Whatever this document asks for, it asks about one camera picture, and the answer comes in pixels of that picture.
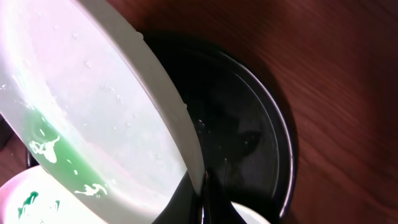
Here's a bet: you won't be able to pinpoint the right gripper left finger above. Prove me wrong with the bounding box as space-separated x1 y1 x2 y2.
152 172 202 224

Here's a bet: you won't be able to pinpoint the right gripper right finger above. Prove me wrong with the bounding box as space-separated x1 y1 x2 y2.
203 169 246 224

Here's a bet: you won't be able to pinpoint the mint green plate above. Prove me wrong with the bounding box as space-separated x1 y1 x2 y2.
231 202 271 224
1 0 205 223

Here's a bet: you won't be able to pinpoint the round black tray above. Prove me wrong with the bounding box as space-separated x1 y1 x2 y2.
24 29 300 224

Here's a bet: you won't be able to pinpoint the white plate green stains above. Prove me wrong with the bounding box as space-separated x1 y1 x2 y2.
1 166 104 224

